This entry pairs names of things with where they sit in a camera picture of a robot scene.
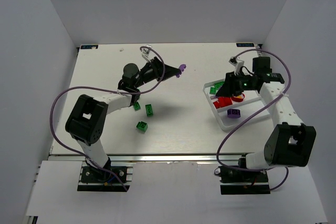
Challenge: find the red lego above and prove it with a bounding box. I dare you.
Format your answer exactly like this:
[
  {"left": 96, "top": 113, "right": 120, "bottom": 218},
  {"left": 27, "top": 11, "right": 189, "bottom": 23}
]
[{"left": 225, "top": 97, "right": 233, "bottom": 106}]

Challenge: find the green 2x3 lego plate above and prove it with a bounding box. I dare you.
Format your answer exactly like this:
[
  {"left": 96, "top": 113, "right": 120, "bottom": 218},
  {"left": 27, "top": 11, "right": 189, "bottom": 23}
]
[{"left": 214, "top": 82, "right": 224, "bottom": 90}]

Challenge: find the right table label sticker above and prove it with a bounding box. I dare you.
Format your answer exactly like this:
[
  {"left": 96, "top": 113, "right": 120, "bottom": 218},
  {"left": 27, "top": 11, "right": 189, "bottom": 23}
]
[{"left": 236, "top": 42, "right": 255, "bottom": 47}]

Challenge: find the red 2x4 lego brick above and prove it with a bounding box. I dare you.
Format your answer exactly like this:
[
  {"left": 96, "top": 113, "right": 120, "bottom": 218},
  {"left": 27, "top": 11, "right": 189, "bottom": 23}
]
[{"left": 217, "top": 97, "right": 227, "bottom": 108}]

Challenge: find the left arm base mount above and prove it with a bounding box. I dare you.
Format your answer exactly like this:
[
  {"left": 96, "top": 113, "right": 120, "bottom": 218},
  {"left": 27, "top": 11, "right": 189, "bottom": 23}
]
[{"left": 77, "top": 162, "right": 133, "bottom": 193}]

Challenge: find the purple round lego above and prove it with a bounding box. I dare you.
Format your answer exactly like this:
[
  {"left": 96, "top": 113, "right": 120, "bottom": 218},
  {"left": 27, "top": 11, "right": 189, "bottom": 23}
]
[{"left": 227, "top": 109, "right": 241, "bottom": 119}]

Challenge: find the left table label sticker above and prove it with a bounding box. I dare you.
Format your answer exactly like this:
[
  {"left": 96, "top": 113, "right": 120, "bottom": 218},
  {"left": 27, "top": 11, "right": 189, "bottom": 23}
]
[{"left": 80, "top": 45, "right": 98, "bottom": 50}]

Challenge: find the table label sticker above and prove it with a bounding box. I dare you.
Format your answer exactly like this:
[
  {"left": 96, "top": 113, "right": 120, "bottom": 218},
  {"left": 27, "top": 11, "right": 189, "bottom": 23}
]
[
  {"left": 80, "top": 45, "right": 98, "bottom": 50},
  {"left": 236, "top": 42, "right": 255, "bottom": 47}
]

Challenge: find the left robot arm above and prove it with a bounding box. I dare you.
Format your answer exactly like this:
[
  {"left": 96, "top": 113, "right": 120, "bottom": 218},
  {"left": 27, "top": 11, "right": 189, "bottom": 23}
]
[{"left": 65, "top": 57, "right": 186, "bottom": 170}]

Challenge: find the green upside-down square lego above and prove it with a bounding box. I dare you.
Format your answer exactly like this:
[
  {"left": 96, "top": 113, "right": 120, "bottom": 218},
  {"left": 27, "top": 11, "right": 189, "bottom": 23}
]
[{"left": 133, "top": 102, "right": 141, "bottom": 111}]

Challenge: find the small red lego brick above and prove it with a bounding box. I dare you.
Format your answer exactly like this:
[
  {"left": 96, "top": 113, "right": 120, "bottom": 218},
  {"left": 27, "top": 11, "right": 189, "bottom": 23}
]
[{"left": 213, "top": 101, "right": 221, "bottom": 109}]

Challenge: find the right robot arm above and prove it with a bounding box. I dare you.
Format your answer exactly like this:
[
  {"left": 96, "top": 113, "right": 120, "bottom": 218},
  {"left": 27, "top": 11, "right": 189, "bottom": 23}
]
[{"left": 216, "top": 57, "right": 317, "bottom": 172}]

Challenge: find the red flower lego brick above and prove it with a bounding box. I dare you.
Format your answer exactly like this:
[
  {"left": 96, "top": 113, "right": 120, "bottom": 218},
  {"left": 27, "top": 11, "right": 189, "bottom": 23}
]
[{"left": 231, "top": 93, "right": 245, "bottom": 102}]

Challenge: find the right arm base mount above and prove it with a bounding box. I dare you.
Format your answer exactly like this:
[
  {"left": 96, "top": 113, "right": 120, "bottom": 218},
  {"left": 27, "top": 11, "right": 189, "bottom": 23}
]
[{"left": 214, "top": 166, "right": 270, "bottom": 195}]

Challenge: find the purple lego brick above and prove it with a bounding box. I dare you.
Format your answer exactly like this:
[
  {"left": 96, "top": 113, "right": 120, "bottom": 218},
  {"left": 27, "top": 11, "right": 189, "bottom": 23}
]
[{"left": 176, "top": 64, "right": 186, "bottom": 78}]

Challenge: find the green upside-down long lego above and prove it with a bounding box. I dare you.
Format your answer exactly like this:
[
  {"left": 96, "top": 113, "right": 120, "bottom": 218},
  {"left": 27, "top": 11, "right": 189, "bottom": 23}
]
[{"left": 145, "top": 104, "right": 153, "bottom": 117}]

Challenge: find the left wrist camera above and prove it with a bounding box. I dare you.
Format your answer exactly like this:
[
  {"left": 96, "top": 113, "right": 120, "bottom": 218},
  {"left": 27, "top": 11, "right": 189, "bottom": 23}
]
[{"left": 140, "top": 45, "right": 152, "bottom": 62}]

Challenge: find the small green lego brick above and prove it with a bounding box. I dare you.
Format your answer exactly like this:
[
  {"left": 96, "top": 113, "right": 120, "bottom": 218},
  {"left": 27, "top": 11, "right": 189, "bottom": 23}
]
[{"left": 209, "top": 87, "right": 216, "bottom": 95}]

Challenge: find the green 2x2 lego front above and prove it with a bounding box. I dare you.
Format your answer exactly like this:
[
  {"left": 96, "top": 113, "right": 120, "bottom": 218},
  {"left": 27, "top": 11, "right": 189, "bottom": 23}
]
[{"left": 136, "top": 121, "right": 148, "bottom": 132}]

